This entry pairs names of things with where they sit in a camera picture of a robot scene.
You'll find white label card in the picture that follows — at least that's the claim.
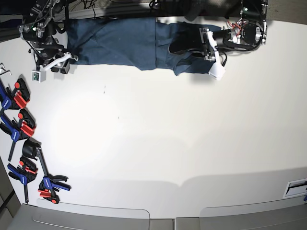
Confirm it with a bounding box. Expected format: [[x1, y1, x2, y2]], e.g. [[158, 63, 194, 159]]
[[283, 178, 307, 199]]

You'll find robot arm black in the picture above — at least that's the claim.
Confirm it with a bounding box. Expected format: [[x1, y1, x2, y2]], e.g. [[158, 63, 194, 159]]
[[169, 0, 268, 62], [18, 0, 78, 74]]

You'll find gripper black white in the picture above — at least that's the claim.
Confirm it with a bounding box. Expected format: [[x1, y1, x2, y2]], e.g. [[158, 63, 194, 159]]
[[35, 48, 79, 74], [169, 27, 237, 64]]

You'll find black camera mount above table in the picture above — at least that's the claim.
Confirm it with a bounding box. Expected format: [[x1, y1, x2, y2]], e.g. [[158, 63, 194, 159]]
[[183, 0, 205, 22]]

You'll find top blue red bar clamp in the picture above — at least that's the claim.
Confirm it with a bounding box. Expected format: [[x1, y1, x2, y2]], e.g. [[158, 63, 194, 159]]
[[0, 78, 30, 115]]

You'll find grey chair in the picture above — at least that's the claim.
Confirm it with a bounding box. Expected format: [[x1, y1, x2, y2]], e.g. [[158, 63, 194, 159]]
[[8, 199, 174, 230], [175, 196, 307, 230]]

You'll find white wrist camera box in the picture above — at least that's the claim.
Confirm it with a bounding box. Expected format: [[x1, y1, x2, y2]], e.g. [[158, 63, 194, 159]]
[[31, 70, 47, 83], [208, 62, 225, 81]]

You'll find blue red bar clamp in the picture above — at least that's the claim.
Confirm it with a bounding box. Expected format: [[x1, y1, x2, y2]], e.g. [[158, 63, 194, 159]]
[[22, 139, 71, 204], [0, 78, 30, 115], [7, 156, 38, 204], [0, 109, 36, 162]]

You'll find right grey chair back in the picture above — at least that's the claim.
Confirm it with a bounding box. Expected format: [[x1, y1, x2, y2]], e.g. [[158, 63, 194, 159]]
[[175, 196, 307, 230]]

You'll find dark blue T-shirt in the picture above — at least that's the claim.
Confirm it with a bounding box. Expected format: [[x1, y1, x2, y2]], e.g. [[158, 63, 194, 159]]
[[66, 18, 213, 75]]

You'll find left grey chair back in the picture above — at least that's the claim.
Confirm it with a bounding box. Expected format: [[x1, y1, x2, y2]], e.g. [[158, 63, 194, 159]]
[[8, 199, 174, 230]]

